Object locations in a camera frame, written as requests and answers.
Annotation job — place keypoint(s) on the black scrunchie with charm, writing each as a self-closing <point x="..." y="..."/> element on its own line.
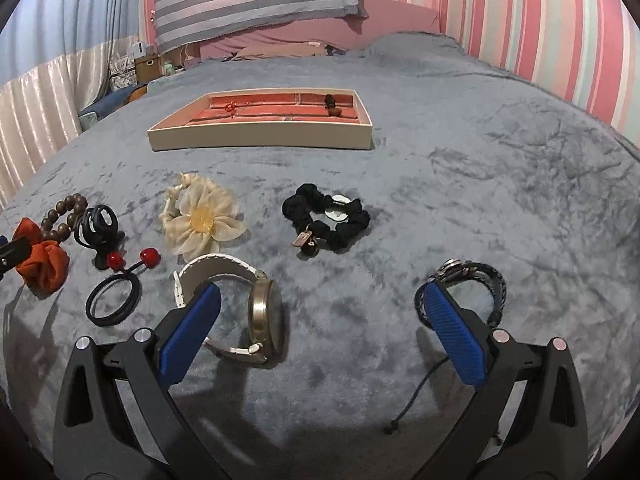
<point x="345" y="232"/>

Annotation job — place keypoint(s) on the orange wooden chair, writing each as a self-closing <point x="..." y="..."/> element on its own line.
<point x="138" y="94"/>

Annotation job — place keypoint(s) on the brown cardboard box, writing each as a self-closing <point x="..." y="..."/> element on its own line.
<point x="147" y="67"/>

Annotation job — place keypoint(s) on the black hair claw clip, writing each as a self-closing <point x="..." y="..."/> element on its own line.
<point x="92" y="220"/>

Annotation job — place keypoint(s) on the grey pink striped hanging cloth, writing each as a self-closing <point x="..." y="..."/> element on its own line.
<point x="250" y="0"/>

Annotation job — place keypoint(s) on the orange scrunchie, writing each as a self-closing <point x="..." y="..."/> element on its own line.
<point x="42" y="262"/>

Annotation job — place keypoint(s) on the blue folded cloth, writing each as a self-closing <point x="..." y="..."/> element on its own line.
<point x="107" y="100"/>

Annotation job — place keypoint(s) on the cream flower scrunchie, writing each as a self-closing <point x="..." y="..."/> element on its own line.
<point x="200" y="220"/>

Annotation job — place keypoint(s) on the dark brown bead ornament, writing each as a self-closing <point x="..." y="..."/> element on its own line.
<point x="331" y="104"/>

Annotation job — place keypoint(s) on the cream jewelry tray red lining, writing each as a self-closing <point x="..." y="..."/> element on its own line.
<point x="260" y="136"/>

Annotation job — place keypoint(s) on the small red knot ornament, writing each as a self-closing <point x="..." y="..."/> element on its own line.
<point x="230" y="107"/>

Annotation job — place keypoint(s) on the white device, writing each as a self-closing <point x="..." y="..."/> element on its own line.
<point x="139" y="49"/>

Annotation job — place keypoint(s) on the blue and cream curtain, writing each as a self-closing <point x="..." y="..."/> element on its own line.
<point x="45" y="85"/>

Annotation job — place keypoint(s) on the grey plush blanket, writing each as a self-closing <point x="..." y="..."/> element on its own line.
<point x="400" y="200"/>

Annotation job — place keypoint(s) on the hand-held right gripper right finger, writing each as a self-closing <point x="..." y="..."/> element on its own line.
<point x="452" y="330"/>

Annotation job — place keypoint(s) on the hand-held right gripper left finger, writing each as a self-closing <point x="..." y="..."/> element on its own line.
<point x="192" y="330"/>

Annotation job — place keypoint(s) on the floral patterned fabric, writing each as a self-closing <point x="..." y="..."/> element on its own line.
<point x="121" y="72"/>

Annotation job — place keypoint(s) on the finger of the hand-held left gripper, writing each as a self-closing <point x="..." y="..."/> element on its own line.
<point x="14" y="252"/>

